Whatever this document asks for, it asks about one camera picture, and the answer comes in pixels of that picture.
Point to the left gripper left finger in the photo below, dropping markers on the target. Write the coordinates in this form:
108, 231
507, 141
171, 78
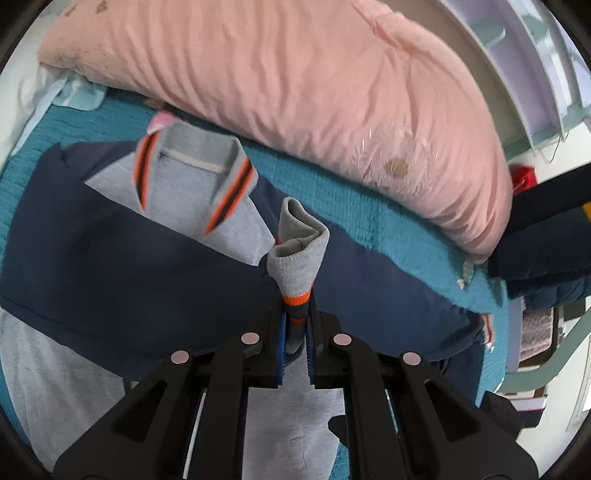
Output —
185, 420

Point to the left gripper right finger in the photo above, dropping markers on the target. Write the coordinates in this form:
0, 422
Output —
403, 419

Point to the grey and navy sweatshirt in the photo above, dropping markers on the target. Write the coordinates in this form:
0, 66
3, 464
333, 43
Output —
121, 253

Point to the dark blue clothes pile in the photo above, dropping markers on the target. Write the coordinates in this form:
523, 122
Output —
544, 254

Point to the teal quilted bedspread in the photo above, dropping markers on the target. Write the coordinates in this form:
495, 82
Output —
369, 216

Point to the pink pillow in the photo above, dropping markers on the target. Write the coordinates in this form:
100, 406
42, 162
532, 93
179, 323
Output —
352, 86

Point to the white pillow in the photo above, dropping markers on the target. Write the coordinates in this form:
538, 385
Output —
27, 92

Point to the white shelf headboard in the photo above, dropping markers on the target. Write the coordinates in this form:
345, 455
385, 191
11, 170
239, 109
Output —
533, 76

